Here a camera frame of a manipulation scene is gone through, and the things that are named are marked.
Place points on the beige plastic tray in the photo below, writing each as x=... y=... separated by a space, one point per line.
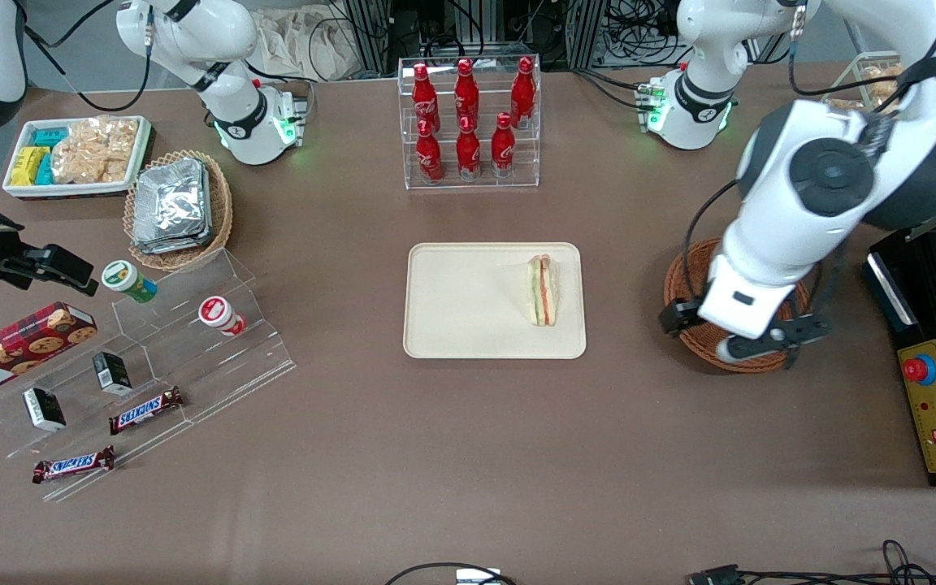
x=468 y=309

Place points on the black machine with yellow panel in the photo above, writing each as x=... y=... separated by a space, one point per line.
x=935 y=309

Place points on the yellow snack packet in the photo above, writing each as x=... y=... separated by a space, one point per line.
x=28 y=166

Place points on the red cola bottle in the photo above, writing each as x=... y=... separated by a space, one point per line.
x=468 y=153
x=429 y=156
x=503 y=149
x=522 y=93
x=424 y=97
x=466 y=96

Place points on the clear acrylic bottle rack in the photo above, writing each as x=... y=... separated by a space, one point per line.
x=484 y=184

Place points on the teal snack packet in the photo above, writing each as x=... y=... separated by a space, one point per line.
x=45 y=171
x=49 y=136

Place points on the white rectangular snack tray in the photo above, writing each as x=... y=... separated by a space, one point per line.
x=70 y=189

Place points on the red emergency stop button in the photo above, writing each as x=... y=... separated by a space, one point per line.
x=920 y=370

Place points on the brown Snickers bar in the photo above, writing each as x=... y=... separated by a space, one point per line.
x=145 y=410
x=74 y=465

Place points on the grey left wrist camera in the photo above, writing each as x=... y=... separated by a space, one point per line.
x=748 y=349

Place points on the aluminium frame profile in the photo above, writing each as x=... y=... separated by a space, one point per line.
x=586 y=32
x=369 y=32

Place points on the clear bag of fried snacks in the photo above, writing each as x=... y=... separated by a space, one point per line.
x=842 y=104
x=882 y=77

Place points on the clear bag of crackers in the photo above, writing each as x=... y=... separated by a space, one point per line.
x=94 y=150

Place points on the beige cloth bag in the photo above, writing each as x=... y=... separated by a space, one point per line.
x=305 y=41

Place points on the silver foil packet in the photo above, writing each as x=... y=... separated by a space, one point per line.
x=171 y=195
x=171 y=242

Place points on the small white device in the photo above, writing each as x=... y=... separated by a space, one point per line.
x=478 y=577

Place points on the red tartan cookie box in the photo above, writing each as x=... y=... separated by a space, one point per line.
x=21 y=349

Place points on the red-lidded snack cup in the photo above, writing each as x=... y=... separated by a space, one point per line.
x=218 y=314

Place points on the oval light wicker basket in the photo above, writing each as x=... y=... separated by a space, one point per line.
x=220 y=211

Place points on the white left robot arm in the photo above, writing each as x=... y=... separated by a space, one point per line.
x=785 y=236

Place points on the clear acrylic stepped display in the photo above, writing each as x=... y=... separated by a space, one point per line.
x=216 y=374

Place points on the round brown wicker basket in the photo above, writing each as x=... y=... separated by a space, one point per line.
x=699 y=349

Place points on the triangular sandwich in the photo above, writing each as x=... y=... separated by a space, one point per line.
x=543 y=292

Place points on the small black box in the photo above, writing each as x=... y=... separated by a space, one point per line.
x=44 y=409
x=112 y=372

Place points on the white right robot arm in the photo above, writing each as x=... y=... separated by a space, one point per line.
x=192 y=32

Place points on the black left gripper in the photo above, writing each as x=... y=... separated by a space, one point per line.
x=677 y=315

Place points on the green-lidded snack cup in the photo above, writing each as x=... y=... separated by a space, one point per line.
x=125 y=279

